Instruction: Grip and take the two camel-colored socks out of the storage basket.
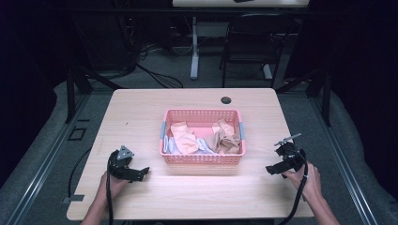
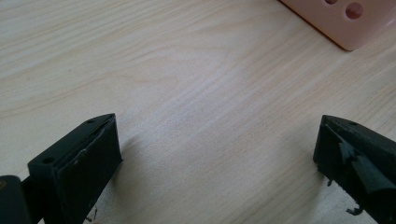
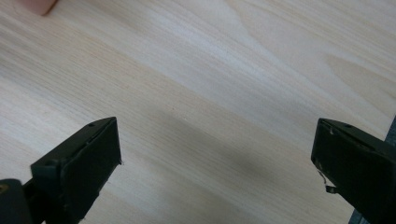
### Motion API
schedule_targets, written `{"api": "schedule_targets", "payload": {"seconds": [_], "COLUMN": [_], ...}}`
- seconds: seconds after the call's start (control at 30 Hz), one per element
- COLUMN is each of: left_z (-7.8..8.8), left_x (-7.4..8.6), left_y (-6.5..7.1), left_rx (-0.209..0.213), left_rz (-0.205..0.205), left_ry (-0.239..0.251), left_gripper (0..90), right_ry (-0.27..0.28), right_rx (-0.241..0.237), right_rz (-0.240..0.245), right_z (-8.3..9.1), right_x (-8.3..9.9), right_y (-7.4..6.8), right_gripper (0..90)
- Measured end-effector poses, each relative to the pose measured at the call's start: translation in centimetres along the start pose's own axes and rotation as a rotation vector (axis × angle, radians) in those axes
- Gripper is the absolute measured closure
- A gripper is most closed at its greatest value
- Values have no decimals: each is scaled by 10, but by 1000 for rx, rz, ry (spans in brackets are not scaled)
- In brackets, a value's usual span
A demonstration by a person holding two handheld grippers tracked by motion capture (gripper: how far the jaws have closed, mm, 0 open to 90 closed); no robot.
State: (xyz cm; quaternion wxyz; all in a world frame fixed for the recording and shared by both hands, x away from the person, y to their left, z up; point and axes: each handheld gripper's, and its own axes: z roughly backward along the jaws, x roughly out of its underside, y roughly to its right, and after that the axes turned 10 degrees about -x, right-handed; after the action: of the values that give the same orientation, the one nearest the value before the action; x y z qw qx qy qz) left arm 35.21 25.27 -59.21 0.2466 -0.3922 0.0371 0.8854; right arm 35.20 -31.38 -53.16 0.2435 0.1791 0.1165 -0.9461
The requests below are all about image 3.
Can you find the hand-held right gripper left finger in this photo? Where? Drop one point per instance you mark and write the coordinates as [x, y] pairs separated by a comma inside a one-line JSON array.
[[77, 168]]

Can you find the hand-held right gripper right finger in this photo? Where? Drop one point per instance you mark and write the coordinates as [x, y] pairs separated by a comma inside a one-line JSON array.
[[358, 161]]

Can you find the pink rounded object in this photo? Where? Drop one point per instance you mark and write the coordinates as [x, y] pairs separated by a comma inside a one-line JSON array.
[[39, 5]]

